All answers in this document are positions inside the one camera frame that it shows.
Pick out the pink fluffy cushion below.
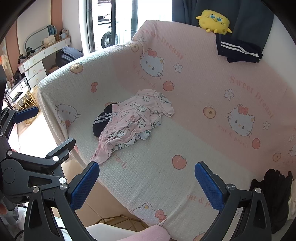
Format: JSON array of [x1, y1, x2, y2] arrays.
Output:
[[126, 224, 172, 241]]

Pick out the white stool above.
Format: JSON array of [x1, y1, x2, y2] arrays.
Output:
[[85, 223, 148, 241]]

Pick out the oval mirror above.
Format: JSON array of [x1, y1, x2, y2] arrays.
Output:
[[25, 26, 52, 49]]

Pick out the white table with gold legs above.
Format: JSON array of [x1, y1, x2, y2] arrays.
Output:
[[6, 85, 38, 109]]

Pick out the dark grey hanging garment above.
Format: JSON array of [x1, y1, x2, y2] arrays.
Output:
[[171, 0, 274, 50]]

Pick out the pink bear-print pajama pants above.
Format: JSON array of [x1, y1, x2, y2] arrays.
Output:
[[90, 102, 162, 165]]

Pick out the gold metal legs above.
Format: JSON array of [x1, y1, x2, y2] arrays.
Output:
[[99, 214, 144, 226]]

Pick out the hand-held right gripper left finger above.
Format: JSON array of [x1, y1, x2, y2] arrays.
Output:
[[23, 161, 100, 241]]

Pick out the navy lace-trimmed skirt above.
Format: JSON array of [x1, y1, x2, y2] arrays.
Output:
[[92, 103, 121, 138]]

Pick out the white washing machine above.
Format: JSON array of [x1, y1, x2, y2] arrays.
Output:
[[97, 9, 119, 49]]

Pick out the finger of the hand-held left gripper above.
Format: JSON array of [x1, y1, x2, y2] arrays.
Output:
[[0, 106, 39, 139], [7, 138, 76, 193]]

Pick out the yellow sponge plush toy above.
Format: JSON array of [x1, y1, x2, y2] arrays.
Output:
[[196, 9, 232, 35]]

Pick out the pink cat-print blanket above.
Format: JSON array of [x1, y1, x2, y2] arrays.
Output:
[[37, 20, 296, 241]]

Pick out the grey-blue backpack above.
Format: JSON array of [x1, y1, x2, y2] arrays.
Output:
[[55, 46, 83, 70]]

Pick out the cream garment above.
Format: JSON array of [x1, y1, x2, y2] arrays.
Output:
[[287, 198, 296, 222]]

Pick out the white bear-print pajama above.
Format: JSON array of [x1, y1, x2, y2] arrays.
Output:
[[133, 128, 152, 141]]

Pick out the black garment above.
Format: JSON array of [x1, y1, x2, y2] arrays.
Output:
[[250, 169, 295, 234]]

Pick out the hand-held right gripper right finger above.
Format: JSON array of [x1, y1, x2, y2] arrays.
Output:
[[194, 161, 272, 241]]

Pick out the white dresser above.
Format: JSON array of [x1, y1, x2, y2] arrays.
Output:
[[18, 37, 71, 90]]

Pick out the navy white-striped shorts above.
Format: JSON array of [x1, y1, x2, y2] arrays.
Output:
[[215, 34, 263, 63]]

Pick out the glass balcony door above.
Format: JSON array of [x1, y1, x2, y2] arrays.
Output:
[[79, 0, 173, 55]]

